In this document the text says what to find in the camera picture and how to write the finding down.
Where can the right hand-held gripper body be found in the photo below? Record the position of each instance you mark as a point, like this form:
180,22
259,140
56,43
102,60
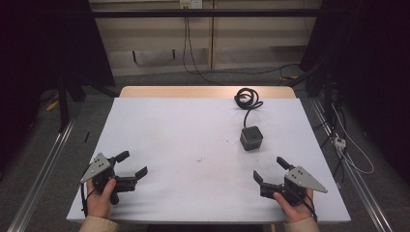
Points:
298,185

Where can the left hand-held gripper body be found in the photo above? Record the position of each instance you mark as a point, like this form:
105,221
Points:
96,168

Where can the black cube device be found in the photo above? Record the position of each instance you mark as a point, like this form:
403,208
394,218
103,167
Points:
251,138

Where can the person's right hand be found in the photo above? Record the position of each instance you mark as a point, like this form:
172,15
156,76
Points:
295,211

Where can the person's left hand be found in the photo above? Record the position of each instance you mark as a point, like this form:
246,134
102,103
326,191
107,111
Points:
98,203

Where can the white power strip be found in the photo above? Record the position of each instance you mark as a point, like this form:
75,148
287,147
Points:
339,142

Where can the white table mat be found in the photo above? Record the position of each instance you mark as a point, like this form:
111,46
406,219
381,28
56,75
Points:
199,145

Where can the black metal stand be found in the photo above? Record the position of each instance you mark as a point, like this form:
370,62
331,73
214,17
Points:
63,103
327,96

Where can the yellow floor tape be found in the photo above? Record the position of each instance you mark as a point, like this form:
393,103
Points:
52,105

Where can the black curtain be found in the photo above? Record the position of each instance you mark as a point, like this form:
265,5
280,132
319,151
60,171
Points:
367,64
45,48

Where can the aluminium floor rail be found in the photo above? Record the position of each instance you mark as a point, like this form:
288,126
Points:
354,174
42,170

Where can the black horizontal frame bar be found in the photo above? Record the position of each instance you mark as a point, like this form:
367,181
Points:
206,13

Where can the white wall socket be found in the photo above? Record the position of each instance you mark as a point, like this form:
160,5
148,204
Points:
190,4

